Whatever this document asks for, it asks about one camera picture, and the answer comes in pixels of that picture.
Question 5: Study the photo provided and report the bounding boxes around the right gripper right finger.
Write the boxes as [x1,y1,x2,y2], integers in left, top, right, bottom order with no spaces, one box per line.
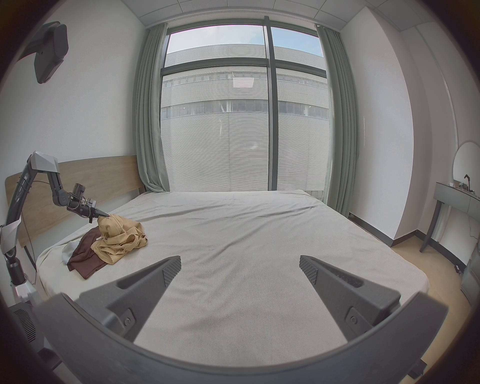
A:
[299,255,403,344]

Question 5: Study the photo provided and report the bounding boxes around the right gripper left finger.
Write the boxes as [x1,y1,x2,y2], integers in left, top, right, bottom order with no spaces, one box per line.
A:
[78,256,182,343]

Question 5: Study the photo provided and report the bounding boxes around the tan shorts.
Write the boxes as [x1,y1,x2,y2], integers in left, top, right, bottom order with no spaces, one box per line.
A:
[91,214,149,266]

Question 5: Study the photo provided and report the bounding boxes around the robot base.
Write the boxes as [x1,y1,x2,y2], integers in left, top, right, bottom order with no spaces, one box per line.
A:
[7,280,62,372]

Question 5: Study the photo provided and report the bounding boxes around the bed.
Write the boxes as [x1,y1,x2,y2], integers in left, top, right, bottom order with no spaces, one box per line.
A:
[4,155,430,367]

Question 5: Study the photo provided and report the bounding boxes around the pale grey garment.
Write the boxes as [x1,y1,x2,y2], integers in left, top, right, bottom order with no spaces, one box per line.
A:
[60,242,81,265]

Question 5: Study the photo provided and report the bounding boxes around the brown garment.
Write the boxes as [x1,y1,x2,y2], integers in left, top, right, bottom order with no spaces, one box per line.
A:
[67,228,109,280]

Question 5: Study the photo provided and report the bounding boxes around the grey-green curtain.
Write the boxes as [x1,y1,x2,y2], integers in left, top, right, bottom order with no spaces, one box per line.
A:
[316,24,356,219]
[134,22,170,194]

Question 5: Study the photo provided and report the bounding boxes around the grey dressing table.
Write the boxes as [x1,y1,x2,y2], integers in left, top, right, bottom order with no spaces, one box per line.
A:
[419,181,480,263]

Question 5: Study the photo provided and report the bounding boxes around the round mirror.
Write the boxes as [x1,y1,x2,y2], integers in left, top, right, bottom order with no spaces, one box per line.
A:
[452,140,480,184]

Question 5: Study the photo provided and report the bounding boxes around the window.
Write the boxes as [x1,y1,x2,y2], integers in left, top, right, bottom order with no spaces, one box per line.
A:
[160,16,335,194]

